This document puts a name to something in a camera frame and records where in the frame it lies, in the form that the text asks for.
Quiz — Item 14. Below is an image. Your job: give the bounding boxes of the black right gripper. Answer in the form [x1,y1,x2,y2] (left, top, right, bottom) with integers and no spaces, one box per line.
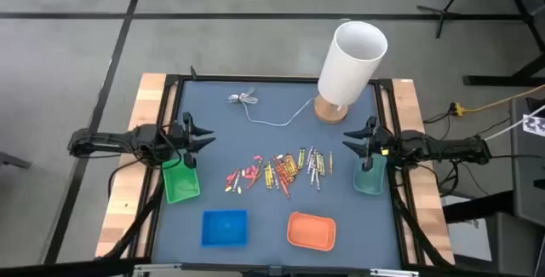
[341,115,396,172]

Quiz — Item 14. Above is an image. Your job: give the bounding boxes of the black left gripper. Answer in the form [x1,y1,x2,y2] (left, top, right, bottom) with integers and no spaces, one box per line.
[169,113,217,170]

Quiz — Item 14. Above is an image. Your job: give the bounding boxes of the teal plastic basket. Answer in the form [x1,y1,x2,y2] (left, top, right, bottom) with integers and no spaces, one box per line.
[352,153,387,196]

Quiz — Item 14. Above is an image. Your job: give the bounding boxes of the green plastic basket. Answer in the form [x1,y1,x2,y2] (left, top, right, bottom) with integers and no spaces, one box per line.
[162,155,201,205]

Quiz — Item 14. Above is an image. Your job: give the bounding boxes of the blue-grey table mat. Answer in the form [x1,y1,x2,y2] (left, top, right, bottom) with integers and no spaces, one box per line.
[151,79,404,269]

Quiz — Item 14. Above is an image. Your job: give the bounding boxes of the white shade wooden-base lamp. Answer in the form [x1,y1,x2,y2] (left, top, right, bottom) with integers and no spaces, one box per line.
[313,20,388,124]

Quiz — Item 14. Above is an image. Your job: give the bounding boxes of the blue plastic basket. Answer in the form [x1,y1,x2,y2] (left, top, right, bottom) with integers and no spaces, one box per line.
[201,210,249,248]

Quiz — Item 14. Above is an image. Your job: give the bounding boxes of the orange plastic basket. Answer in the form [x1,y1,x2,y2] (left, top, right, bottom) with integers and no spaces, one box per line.
[286,211,337,252]

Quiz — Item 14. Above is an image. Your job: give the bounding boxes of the black floor stand foot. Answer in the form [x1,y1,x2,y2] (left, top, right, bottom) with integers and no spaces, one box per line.
[442,189,514,225]

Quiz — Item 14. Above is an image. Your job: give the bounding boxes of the black tripod stand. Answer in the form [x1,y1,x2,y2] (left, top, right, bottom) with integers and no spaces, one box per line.
[416,0,527,39]

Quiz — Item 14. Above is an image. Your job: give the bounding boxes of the black stand base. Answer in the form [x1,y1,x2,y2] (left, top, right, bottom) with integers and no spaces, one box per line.
[462,0,545,89]

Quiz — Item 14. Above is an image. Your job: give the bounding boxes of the grey cabinet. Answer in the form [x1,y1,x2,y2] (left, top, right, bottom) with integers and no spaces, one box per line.
[509,96,545,227]

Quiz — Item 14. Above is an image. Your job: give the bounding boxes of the black-and-white marker tag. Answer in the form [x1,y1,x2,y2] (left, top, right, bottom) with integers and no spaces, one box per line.
[522,113,545,137]

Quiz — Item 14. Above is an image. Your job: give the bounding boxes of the grey box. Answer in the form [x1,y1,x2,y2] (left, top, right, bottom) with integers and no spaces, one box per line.
[485,211,545,277]

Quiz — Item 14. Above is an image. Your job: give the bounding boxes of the dark chair foot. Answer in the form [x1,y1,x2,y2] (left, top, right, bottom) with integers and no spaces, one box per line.
[0,151,33,170]

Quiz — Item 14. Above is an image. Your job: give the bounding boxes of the white lamp cable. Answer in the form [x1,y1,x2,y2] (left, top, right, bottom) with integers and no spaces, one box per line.
[227,87,318,127]

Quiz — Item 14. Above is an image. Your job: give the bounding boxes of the black arm base cable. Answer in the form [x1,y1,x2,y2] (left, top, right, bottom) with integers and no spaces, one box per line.
[107,157,148,199]

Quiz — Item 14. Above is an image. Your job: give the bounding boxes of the black table frame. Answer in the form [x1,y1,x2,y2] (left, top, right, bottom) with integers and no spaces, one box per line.
[129,73,427,269]

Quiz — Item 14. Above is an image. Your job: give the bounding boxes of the yellow extension cord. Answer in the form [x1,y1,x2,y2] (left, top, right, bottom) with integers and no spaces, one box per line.
[451,84,545,117]

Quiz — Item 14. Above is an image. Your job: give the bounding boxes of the black cable sleeve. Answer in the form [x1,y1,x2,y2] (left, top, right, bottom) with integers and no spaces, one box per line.
[96,170,166,261]
[390,174,455,268]

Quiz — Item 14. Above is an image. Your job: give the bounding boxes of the black floor cables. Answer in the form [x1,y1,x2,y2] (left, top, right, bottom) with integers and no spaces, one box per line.
[423,113,545,199]

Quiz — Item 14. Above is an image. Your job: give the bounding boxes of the black frame crossbar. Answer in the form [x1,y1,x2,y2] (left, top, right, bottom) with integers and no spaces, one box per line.
[0,258,545,277]

